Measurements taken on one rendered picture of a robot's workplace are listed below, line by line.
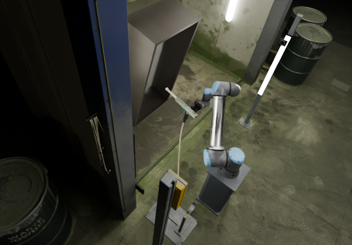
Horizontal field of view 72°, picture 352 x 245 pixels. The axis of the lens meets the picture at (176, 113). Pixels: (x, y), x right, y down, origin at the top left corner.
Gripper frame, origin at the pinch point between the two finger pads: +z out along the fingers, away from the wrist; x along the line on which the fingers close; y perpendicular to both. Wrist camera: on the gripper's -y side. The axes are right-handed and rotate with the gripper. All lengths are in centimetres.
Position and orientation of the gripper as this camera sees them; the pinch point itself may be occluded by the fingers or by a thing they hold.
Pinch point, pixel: (186, 111)
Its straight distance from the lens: 254.3
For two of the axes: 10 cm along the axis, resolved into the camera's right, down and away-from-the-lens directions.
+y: -2.6, 6.8, 6.9
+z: -7.1, 3.5, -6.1
